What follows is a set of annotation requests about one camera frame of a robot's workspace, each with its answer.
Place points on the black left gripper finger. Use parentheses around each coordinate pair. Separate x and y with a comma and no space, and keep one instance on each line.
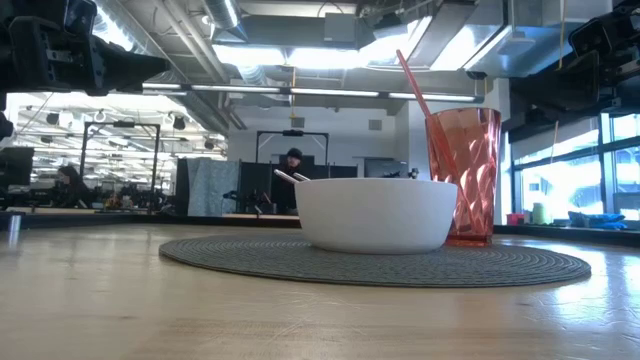
(130,57)
(130,80)

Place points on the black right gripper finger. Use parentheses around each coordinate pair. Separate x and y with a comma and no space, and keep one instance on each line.
(565,99)
(565,72)

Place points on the red faceted plastic cup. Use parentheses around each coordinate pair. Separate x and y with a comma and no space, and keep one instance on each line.
(480,165)

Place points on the red plastic straw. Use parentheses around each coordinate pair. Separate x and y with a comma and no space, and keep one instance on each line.
(412,80)

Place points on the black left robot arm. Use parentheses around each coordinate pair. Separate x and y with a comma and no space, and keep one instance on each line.
(4,127)

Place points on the black ceiling spotlight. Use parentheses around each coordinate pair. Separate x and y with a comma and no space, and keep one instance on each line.
(179,123)

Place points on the black monitor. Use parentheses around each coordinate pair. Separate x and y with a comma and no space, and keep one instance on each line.
(15,167)

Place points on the green bottle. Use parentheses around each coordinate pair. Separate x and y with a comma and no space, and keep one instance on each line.
(538,215)

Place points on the person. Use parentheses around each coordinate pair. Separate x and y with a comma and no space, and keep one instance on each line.
(294,156)
(72,185)

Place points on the blue bag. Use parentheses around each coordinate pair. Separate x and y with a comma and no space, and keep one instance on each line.
(600,221)

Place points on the red box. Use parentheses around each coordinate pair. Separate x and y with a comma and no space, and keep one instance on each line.
(515,220)

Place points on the grey cloth cover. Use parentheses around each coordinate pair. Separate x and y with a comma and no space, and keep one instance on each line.
(220,185)

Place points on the black partition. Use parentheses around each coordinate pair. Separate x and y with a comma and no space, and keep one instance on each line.
(255,175)

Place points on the grey cabinet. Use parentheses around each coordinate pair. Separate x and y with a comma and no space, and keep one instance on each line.
(385,167)

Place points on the long LED light bar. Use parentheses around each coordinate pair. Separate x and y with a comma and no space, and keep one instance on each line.
(330,92)

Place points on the round grey woven placemat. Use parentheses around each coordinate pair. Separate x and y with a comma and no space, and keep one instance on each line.
(240,260)

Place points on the grey ceiling box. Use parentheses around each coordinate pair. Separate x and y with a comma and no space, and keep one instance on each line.
(340,27)

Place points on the white bowl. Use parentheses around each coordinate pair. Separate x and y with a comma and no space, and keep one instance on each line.
(375,215)

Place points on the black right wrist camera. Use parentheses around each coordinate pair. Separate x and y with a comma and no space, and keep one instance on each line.
(600,32)

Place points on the rectangular silver ventilation duct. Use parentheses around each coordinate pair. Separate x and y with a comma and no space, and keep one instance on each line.
(500,40)

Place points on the black frame stand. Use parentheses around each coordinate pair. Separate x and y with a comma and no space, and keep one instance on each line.
(292,133)
(156,170)

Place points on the black window frame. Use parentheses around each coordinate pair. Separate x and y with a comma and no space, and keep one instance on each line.
(601,190)

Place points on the grey wall vent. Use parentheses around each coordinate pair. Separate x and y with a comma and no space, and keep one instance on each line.
(298,123)
(375,125)

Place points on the silver metal post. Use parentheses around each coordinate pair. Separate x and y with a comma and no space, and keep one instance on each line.
(15,227)

